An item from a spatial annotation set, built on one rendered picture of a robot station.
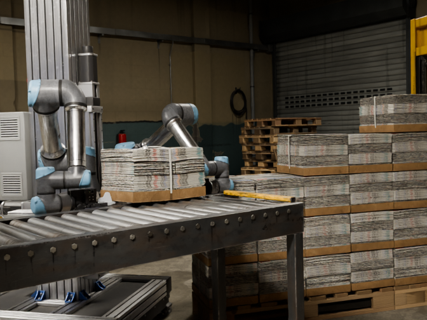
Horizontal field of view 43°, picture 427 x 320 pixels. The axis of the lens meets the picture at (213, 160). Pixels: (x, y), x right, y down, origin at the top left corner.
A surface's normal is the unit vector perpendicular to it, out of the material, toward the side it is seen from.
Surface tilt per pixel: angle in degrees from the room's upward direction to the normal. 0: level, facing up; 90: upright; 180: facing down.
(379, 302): 90
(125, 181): 87
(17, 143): 90
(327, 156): 90
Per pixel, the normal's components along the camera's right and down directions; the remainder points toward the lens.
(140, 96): 0.63, 0.03
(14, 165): -0.26, 0.06
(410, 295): 0.29, 0.04
